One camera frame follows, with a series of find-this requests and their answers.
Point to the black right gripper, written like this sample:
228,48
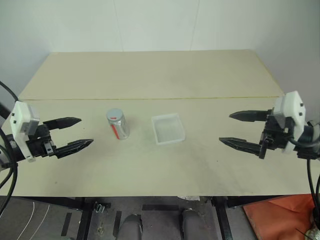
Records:
273,137

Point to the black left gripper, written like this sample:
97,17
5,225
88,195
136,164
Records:
40,146

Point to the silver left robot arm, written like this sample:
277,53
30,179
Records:
7,150

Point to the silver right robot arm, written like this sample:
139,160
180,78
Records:
310,142

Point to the clear jar with red label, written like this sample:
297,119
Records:
121,130

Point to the white plastic container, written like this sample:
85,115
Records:
168,130

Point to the small metal clamp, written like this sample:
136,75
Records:
99,208

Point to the crumpled white paper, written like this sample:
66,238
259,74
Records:
191,198

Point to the black tape strip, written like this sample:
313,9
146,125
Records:
66,223
117,223

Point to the orange cloth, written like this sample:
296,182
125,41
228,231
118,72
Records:
275,215

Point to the dark rounded shape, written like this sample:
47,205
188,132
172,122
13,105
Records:
130,227
192,225

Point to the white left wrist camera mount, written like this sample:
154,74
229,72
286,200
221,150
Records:
20,125

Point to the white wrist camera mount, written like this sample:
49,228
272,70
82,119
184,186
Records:
20,125
295,110

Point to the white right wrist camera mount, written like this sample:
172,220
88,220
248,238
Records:
295,110

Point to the black metal table frame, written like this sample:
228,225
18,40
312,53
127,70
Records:
83,220

